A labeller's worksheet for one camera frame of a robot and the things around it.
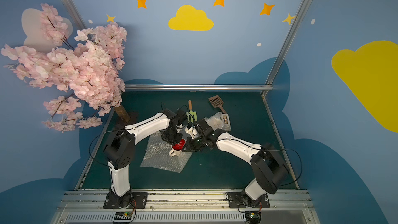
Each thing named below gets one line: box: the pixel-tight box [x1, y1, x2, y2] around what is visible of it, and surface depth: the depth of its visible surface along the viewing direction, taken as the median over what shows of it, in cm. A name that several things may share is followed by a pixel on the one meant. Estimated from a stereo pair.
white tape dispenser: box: [221, 113, 232, 132], surface depth 103 cm
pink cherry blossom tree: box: [1, 3, 130, 133], surface depth 65 cm
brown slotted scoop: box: [208, 94, 227, 114], surface depth 121 cm
